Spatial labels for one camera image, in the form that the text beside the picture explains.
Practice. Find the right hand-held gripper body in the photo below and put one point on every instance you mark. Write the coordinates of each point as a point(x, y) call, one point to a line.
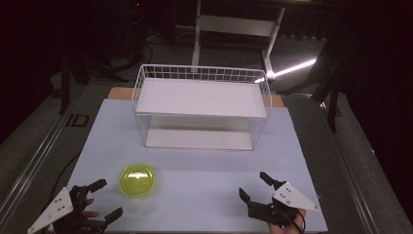
point(292, 197)

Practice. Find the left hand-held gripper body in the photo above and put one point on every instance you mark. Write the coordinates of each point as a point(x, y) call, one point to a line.
point(53, 208)

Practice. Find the person's left hand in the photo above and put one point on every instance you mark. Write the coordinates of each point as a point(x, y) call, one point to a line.
point(90, 214)

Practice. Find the person's right hand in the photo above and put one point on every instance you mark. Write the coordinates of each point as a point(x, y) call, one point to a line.
point(287, 229)

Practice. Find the yellow-green plastic bowl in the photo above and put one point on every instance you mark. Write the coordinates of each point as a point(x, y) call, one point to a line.
point(137, 180)

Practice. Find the pale blue table mat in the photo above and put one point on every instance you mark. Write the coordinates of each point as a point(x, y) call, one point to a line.
point(201, 175)

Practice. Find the black floor socket plate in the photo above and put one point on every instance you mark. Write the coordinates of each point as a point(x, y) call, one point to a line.
point(78, 120)

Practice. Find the black metal stand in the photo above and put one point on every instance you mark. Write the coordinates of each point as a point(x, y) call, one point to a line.
point(332, 104)

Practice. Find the metal floor rail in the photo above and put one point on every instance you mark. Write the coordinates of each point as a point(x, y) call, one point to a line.
point(39, 156)
point(350, 165)

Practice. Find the white metal desk frame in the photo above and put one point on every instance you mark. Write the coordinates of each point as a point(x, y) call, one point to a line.
point(233, 26)

